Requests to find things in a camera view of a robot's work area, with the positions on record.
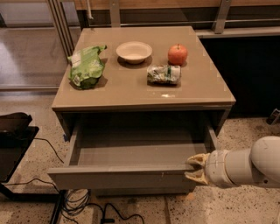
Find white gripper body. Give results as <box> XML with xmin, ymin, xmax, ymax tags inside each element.
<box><xmin>204</xmin><ymin>150</ymin><xmax>235</xmax><ymax>188</ymax></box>

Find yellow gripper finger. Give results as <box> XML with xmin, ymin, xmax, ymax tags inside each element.
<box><xmin>185</xmin><ymin>170</ymin><xmax>209</xmax><ymax>185</ymax></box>
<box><xmin>186</xmin><ymin>153</ymin><xmax>209</xmax><ymax>168</ymax></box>

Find grey top drawer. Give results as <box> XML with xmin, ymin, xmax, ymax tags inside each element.
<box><xmin>48</xmin><ymin>124</ymin><xmax>216</xmax><ymax>190</ymax></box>

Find grey drawer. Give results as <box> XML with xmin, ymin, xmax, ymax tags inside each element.
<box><xmin>48</xmin><ymin>124</ymin><xmax>216</xmax><ymax>190</ymax></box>
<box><xmin>92</xmin><ymin>187</ymin><xmax>194</xmax><ymax>197</ymax></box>

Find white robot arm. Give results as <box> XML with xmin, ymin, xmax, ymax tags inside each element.
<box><xmin>185</xmin><ymin>136</ymin><xmax>280</xmax><ymax>188</ymax></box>

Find grey drawer cabinet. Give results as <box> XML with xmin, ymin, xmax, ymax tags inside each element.
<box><xmin>51</xmin><ymin>25</ymin><xmax>236</xmax><ymax>196</ymax></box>

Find grey bottom drawer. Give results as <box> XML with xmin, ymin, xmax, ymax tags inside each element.
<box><xmin>92</xmin><ymin>187</ymin><xmax>194</xmax><ymax>197</ymax></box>

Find small dark floor object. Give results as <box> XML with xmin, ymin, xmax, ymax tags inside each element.
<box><xmin>266</xmin><ymin>108</ymin><xmax>280</xmax><ymax>125</ymax></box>

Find crumpled green white snack bag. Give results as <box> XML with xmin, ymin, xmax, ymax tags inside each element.
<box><xmin>147</xmin><ymin>65</ymin><xmax>181</xmax><ymax>85</ymax></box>

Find red apple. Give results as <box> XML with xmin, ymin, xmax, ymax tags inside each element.
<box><xmin>168</xmin><ymin>44</ymin><xmax>188</xmax><ymax>66</ymax></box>

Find white paper bowl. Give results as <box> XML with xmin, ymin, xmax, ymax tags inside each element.
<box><xmin>115</xmin><ymin>41</ymin><xmax>152</xmax><ymax>64</ymax></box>

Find metal railing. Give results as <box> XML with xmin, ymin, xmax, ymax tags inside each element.
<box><xmin>45</xmin><ymin>0</ymin><xmax>280</xmax><ymax>55</ymax></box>

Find green chip bag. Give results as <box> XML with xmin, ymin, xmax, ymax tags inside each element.
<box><xmin>67</xmin><ymin>45</ymin><xmax>107</xmax><ymax>89</ymax></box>

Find black stand base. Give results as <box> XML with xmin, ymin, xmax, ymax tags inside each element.
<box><xmin>0</xmin><ymin>112</ymin><xmax>64</xmax><ymax>224</ymax></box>

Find black floor cables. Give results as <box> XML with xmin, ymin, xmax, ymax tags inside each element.
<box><xmin>3</xmin><ymin>136</ymin><xmax>146</xmax><ymax>224</ymax></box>

